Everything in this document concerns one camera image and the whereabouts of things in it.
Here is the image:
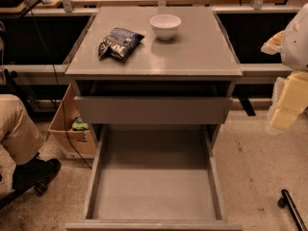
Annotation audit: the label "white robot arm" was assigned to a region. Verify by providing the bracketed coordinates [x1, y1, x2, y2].
[261, 4, 308, 135]

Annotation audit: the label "grey drawer cabinet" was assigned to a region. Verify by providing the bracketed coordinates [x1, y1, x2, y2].
[64, 6, 244, 231]

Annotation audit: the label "open grey middle drawer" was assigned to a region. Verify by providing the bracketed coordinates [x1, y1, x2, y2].
[65, 126, 243, 231]

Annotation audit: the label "closed grey top drawer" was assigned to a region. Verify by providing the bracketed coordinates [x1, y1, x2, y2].
[74, 96, 232, 125]

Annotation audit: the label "black wheeled stand leg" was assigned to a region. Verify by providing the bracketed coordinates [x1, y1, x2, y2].
[277, 189, 308, 231]

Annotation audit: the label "white ceramic bowl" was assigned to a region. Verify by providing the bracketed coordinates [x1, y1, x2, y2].
[150, 14, 181, 39]

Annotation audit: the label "green toy in box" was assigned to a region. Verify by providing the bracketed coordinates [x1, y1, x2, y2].
[71, 117, 89, 131]

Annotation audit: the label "cardboard box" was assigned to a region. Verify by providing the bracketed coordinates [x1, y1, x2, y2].
[48, 86, 96, 159]

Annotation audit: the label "black shoe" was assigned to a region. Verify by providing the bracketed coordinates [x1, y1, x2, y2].
[13, 158, 61, 191]

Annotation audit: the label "black office chair base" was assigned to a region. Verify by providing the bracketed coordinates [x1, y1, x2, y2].
[0, 179, 49, 210]

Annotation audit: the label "person leg beige trousers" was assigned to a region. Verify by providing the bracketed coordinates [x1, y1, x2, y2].
[0, 94, 44, 165]

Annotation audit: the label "black cable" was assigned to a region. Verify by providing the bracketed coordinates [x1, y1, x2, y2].
[13, 0, 93, 169]

